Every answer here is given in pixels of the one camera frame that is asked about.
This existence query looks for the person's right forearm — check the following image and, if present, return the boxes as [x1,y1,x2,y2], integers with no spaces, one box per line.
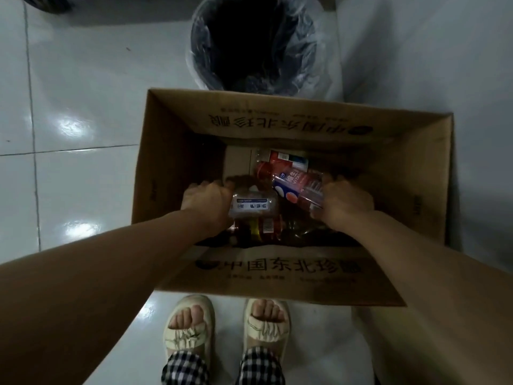
[340,210,513,385]

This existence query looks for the person's left forearm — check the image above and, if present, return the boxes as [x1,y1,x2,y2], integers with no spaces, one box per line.
[0,207,225,385]

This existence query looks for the person's right hand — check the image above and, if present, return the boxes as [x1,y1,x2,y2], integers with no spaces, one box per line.
[311,174,376,234]

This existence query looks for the clear bottle with white label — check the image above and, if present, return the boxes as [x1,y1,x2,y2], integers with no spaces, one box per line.
[228,186,280,221]

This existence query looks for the clear plastic bin liner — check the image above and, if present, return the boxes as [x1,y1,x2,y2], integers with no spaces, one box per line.
[185,0,334,97]

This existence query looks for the person's foot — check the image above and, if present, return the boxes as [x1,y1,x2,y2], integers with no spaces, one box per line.
[250,299,286,323]
[168,305,206,331]

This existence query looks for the person's right foot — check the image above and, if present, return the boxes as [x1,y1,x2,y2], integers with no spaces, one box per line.
[250,299,286,323]

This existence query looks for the black white checked trousers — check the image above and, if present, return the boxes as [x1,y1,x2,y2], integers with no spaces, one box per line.
[161,347,286,385]

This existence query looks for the cream left sandal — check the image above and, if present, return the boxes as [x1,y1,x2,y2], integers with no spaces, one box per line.
[162,294,215,367]

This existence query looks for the dark object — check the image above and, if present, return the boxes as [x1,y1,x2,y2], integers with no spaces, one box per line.
[19,0,73,14]

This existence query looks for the red and white carton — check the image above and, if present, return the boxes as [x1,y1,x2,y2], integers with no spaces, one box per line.
[268,150,310,174]

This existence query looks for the brown cardboard box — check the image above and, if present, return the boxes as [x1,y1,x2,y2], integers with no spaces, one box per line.
[131,89,455,307]

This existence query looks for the black waste bin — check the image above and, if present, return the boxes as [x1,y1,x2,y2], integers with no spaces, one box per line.
[191,0,321,97]

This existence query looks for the dark empty plastic bottle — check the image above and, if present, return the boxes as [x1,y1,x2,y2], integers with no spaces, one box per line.
[281,214,326,239]

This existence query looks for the cream sandal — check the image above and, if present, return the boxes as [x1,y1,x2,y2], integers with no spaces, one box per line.
[242,298,292,359]
[162,294,215,367]

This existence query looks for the bottle with red yellow label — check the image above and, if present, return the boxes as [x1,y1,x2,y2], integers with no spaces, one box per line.
[229,215,283,242]

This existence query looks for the cream right sandal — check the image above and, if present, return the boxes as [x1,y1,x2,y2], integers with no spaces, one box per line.
[242,298,292,359]

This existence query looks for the clear bottle with red label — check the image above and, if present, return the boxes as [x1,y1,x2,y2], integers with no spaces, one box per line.
[256,160,326,212]

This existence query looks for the person's left hand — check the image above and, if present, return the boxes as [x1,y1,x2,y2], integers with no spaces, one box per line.
[180,180,236,237]

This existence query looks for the person's left foot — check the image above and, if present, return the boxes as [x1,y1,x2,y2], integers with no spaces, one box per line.
[168,305,206,331]

